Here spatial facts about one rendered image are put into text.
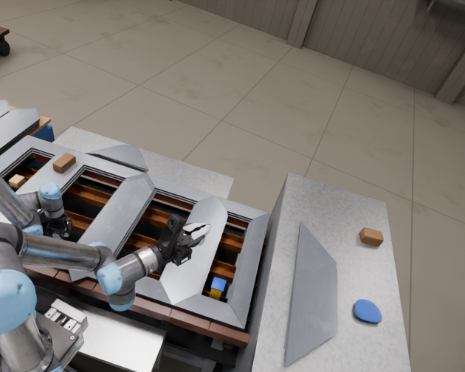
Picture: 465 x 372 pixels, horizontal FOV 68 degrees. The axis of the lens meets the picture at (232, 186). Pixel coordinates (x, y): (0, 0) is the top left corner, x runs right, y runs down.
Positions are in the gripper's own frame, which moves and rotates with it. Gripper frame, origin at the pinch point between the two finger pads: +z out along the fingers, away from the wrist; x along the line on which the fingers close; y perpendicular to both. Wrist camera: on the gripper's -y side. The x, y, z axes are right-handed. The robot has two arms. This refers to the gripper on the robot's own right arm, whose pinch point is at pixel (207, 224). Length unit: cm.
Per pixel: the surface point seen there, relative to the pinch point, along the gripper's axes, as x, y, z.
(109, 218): -72, 51, -3
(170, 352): -21, 115, 1
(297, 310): 26, 42, 29
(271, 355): 31, 45, 9
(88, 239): -66, 52, -17
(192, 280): -20, 58, 12
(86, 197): -105, 59, -2
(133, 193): -83, 50, 17
